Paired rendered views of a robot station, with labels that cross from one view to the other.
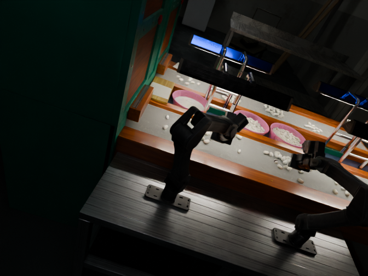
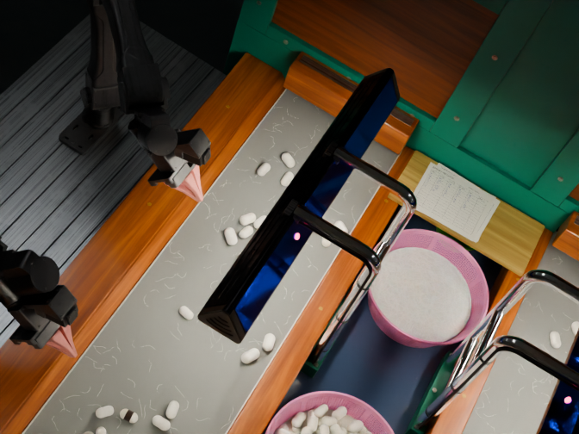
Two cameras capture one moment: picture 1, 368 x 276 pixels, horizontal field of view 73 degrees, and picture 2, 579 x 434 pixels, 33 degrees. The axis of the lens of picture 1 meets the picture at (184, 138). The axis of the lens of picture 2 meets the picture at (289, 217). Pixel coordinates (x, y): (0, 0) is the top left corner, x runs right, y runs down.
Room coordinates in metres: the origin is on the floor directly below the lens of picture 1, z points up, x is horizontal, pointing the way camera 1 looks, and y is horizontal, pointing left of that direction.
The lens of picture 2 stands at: (1.50, -1.14, 2.45)
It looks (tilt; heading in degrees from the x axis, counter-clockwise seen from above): 55 degrees down; 103
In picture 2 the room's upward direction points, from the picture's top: 24 degrees clockwise
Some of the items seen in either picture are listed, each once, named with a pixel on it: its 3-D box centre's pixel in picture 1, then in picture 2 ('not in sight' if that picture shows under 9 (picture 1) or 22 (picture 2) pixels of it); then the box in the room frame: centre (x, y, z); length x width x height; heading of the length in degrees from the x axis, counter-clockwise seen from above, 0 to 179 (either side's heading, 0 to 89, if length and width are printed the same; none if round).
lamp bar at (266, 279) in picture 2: (235, 83); (312, 189); (1.28, -0.15, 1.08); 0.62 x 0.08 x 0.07; 95
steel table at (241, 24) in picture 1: (279, 71); not in sight; (4.21, -1.03, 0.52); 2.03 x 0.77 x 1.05; 93
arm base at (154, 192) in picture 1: (170, 192); (99, 108); (0.75, -0.03, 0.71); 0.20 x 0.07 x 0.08; 93
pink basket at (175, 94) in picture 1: (189, 105); (420, 294); (1.54, 0.05, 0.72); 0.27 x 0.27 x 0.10
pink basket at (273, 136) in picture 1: (285, 139); not in sight; (1.61, -0.67, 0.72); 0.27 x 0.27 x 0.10
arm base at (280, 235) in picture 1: (298, 236); not in sight; (0.79, -0.63, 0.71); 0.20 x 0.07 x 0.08; 93
